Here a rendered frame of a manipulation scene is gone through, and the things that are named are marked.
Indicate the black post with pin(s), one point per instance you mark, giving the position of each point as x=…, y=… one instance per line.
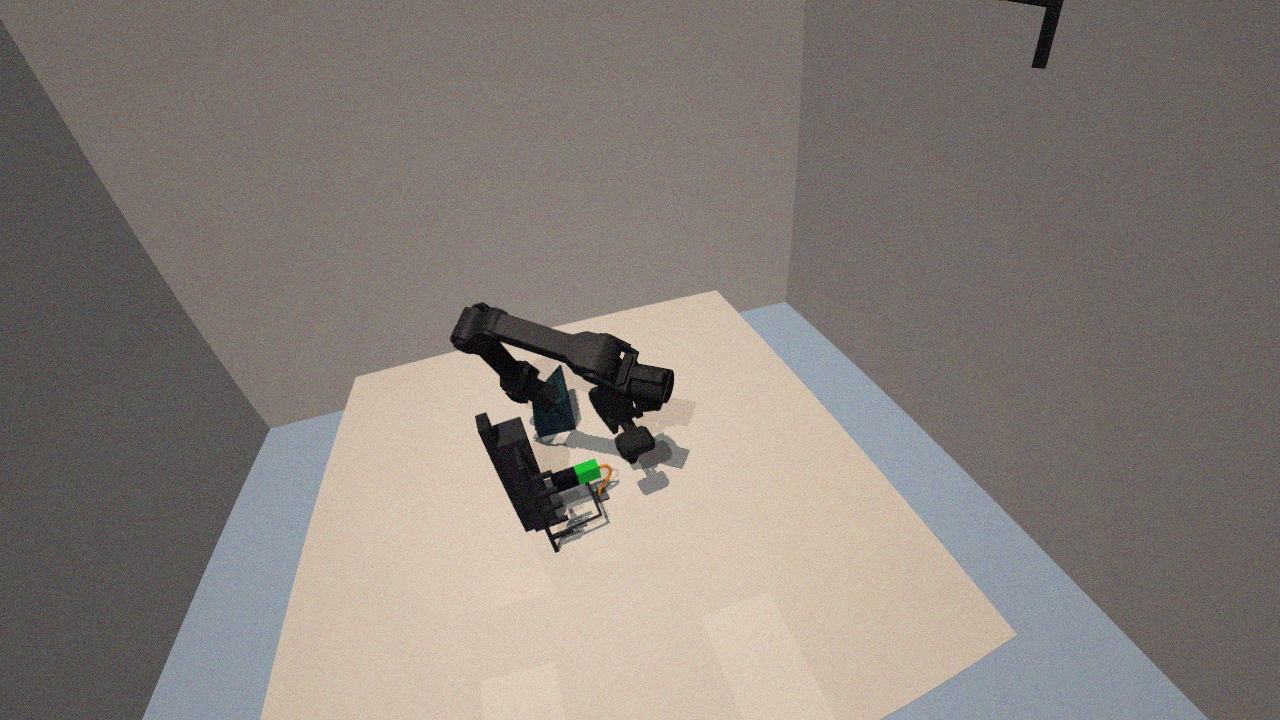
x=499, y=441

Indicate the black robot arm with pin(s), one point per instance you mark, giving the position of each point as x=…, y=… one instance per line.
x=594, y=357

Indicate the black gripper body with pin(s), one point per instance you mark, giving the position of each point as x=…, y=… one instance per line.
x=634, y=441

